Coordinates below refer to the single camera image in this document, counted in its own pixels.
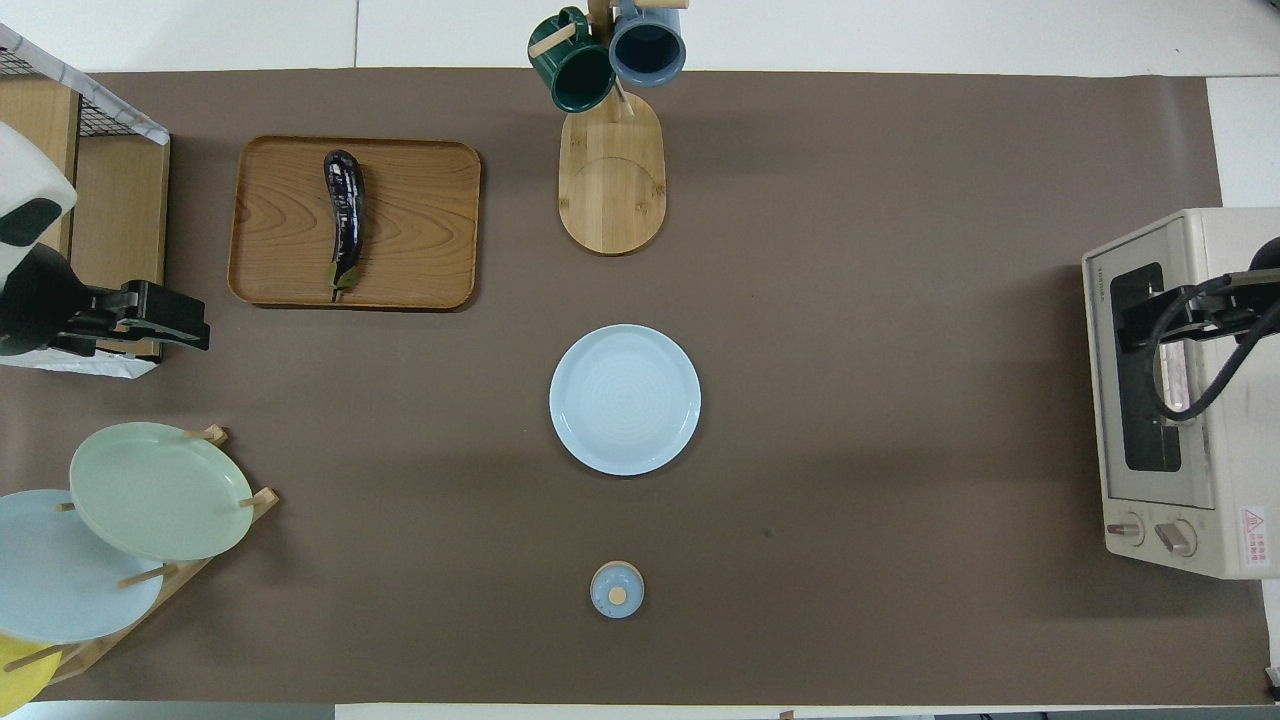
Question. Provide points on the pale blue ribbed plate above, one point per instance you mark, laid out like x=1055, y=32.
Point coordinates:
x=625, y=400

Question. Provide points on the rectangular wooden tray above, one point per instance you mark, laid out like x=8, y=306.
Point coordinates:
x=420, y=230

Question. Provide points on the small blue knobbed lid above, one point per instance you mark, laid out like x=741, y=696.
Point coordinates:
x=617, y=590

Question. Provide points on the dark purple eggplant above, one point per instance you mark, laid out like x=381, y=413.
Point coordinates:
x=345, y=210

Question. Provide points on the blue mug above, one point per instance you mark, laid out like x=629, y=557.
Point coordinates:
x=647, y=50

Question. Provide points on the wooden step shelf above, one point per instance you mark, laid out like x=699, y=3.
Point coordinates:
x=120, y=210

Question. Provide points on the brown table mat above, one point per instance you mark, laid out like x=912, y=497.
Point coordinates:
x=850, y=350

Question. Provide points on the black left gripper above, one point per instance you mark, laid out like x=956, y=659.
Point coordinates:
x=120, y=315

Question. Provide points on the pale green plate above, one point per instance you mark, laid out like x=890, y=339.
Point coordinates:
x=160, y=490

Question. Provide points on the beige toaster oven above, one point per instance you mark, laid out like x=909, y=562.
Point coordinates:
x=1240, y=450

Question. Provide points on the wooden plate rack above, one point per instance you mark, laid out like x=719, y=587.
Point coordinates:
x=258, y=500

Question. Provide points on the dark green mug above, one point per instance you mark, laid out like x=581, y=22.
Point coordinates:
x=585, y=78

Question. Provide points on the yellow plate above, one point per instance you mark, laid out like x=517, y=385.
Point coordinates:
x=20, y=675

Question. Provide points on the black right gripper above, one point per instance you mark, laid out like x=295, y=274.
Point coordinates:
x=1215, y=310

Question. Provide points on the wooden mug tree stand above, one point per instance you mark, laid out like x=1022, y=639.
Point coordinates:
x=612, y=190

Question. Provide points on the pale blue smooth plate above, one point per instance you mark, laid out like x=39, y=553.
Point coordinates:
x=60, y=580

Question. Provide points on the white patterned cloth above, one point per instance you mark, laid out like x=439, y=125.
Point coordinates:
x=130, y=118

